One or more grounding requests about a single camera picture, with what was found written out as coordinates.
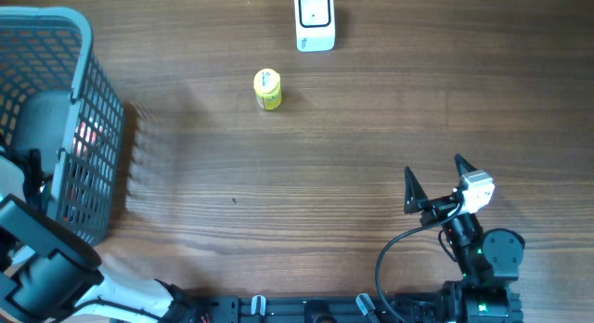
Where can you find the white barcode scanner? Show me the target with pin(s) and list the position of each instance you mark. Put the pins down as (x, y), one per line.
(315, 25)

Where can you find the red snack box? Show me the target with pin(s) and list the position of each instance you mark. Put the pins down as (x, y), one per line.
(85, 185)

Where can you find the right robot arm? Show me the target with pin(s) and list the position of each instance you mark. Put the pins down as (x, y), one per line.
(488, 260)

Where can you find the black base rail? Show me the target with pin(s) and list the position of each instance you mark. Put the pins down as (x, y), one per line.
(343, 309)

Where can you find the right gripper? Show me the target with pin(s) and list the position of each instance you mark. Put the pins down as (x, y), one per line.
(417, 200)

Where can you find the yellow lidded jar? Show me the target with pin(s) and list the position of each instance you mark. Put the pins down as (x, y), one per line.
(267, 89)

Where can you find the grey plastic mesh basket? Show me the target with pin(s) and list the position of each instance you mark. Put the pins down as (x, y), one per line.
(51, 80)

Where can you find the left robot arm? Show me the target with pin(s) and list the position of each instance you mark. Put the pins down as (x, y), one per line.
(65, 277)

